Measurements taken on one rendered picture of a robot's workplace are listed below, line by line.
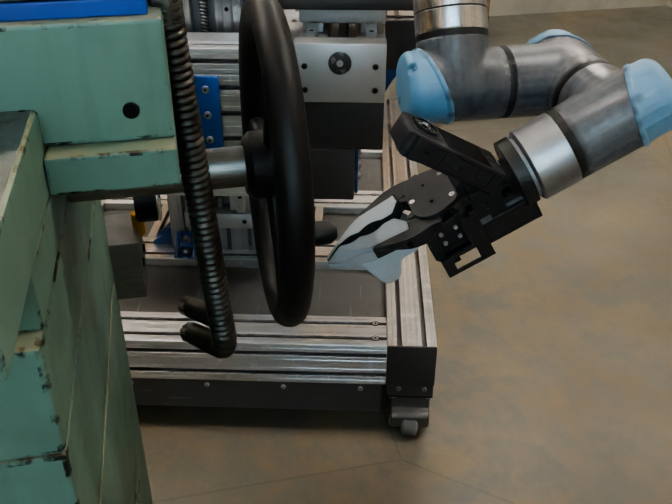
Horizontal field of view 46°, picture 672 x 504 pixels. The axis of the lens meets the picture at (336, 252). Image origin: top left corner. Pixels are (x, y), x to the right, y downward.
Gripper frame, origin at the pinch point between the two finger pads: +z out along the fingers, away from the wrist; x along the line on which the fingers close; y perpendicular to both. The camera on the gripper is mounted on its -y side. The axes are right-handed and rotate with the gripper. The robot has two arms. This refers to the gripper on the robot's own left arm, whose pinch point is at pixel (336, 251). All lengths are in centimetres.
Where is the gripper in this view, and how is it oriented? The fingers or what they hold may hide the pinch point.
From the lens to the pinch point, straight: 79.2
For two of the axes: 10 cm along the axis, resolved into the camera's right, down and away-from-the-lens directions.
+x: -1.9, -5.7, 8.0
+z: -8.7, 4.8, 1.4
